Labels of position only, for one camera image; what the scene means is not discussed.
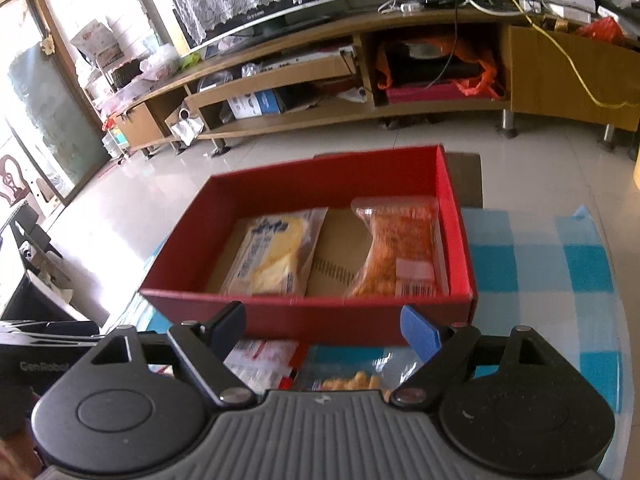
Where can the blue checked tablecloth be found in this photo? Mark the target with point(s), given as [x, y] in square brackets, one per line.
[550, 285]

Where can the black furniture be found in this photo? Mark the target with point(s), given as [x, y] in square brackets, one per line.
[40, 300]

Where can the small orange plastic bag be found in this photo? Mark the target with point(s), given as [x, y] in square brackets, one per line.
[602, 30]

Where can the white plastic bag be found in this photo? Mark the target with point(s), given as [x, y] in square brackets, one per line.
[187, 125]

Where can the wooden television stand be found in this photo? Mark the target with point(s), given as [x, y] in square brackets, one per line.
[550, 65]

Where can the flat red box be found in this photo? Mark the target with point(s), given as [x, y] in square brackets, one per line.
[430, 95]

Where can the clear packet of yellow puffs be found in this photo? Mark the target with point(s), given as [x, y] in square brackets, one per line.
[350, 382]

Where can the white and red snack packet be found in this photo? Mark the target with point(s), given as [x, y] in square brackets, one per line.
[260, 360]

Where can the white power strip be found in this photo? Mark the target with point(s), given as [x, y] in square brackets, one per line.
[406, 7]

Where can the red cardboard box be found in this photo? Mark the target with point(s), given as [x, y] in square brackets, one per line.
[320, 321]

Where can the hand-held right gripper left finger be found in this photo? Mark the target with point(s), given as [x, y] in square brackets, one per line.
[229, 331]

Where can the blue and white carton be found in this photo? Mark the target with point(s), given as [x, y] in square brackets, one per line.
[255, 104]

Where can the beige trash bin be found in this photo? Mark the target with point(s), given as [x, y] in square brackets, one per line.
[637, 170]

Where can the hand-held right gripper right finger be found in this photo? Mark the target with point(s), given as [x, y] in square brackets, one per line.
[417, 331]

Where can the orange snack packet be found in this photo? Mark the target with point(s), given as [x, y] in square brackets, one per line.
[395, 245]

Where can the white storage cart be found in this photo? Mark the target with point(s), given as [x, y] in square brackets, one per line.
[112, 135]

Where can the yellow bread snack packet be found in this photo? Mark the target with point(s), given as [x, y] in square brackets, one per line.
[275, 255]

